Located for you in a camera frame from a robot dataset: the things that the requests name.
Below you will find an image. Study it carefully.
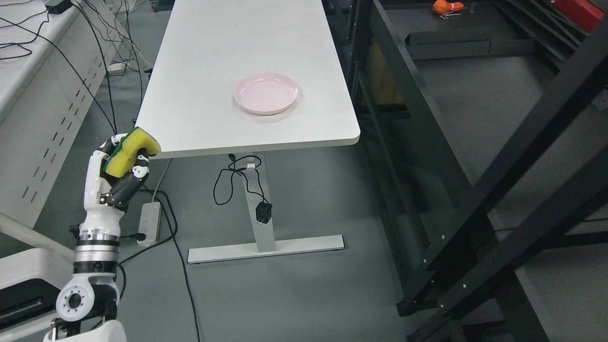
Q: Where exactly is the pink round plate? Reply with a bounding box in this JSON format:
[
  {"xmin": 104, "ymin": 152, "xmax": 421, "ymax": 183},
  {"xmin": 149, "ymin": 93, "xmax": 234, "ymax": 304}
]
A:
[{"xmin": 234, "ymin": 72, "xmax": 299, "ymax": 115}]

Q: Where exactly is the white side desk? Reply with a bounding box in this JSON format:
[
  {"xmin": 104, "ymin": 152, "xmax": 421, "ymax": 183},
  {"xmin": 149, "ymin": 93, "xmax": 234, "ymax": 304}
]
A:
[{"xmin": 0, "ymin": 0, "xmax": 120, "ymax": 228}]

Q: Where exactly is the white rectangular table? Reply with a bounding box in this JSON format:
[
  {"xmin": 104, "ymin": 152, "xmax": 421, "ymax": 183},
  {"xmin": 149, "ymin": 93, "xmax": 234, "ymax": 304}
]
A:
[{"xmin": 137, "ymin": 0, "xmax": 361, "ymax": 159}]

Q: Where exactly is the black plug adapter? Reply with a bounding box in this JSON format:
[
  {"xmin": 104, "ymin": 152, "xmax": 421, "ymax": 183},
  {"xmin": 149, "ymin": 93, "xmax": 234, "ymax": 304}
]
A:
[{"xmin": 256, "ymin": 201, "xmax": 272, "ymax": 224}]

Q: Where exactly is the green yellow sponge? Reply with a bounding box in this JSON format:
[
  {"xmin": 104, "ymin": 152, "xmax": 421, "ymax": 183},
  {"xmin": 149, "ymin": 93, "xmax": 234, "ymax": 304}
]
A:
[{"xmin": 104, "ymin": 126, "xmax": 162, "ymax": 178}]

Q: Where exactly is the black power adapter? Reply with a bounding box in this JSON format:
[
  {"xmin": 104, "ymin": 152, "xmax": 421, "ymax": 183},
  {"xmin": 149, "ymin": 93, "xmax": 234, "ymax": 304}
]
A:
[{"xmin": 44, "ymin": 0, "xmax": 74, "ymax": 15}]

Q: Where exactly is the black metal shelf rack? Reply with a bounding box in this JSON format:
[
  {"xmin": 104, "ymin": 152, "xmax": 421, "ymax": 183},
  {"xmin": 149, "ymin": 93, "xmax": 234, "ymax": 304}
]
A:
[{"xmin": 322, "ymin": 0, "xmax": 607, "ymax": 342}]

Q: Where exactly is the black cable on desk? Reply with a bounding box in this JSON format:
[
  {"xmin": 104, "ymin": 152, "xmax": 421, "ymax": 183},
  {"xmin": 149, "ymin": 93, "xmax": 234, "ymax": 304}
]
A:
[{"xmin": 0, "ymin": 0, "xmax": 143, "ymax": 136}]

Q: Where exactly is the white power strip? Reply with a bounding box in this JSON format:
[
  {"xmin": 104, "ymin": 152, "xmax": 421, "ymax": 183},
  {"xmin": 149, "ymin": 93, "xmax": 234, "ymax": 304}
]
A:
[{"xmin": 137, "ymin": 201, "xmax": 162, "ymax": 247}]

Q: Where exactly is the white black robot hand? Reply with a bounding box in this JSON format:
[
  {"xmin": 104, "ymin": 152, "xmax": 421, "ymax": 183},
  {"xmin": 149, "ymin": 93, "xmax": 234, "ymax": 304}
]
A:
[{"xmin": 78, "ymin": 133, "xmax": 151, "ymax": 240}]

